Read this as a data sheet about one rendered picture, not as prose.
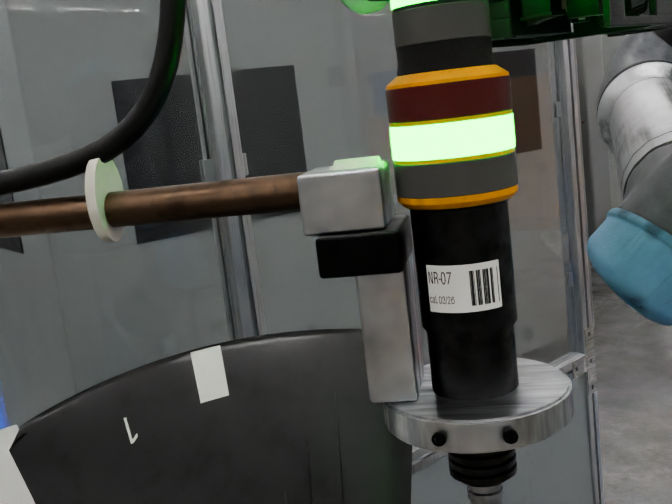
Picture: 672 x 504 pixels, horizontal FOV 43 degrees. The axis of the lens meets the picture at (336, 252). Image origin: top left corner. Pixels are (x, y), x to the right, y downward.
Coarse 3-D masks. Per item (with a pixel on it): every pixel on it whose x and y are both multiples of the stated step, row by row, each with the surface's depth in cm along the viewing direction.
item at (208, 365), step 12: (216, 348) 48; (192, 360) 47; (204, 360) 47; (216, 360) 47; (204, 372) 47; (216, 372) 47; (204, 384) 47; (216, 384) 47; (204, 396) 46; (216, 396) 46
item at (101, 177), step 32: (160, 0) 31; (160, 32) 31; (160, 64) 31; (160, 96) 31; (128, 128) 32; (64, 160) 32; (96, 160) 32; (0, 192) 33; (96, 192) 32; (96, 224) 32
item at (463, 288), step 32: (416, 224) 30; (448, 224) 29; (480, 224) 29; (416, 256) 30; (448, 256) 29; (480, 256) 29; (448, 288) 29; (480, 288) 29; (512, 288) 30; (448, 320) 30; (480, 320) 29; (512, 320) 30; (448, 352) 30; (480, 352) 30; (512, 352) 31; (448, 384) 30; (480, 384) 30; (512, 384) 31; (480, 480) 31
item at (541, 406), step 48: (336, 192) 30; (384, 192) 30; (336, 240) 30; (384, 240) 29; (384, 288) 30; (384, 336) 30; (384, 384) 31; (528, 384) 31; (432, 432) 29; (480, 432) 28; (528, 432) 29
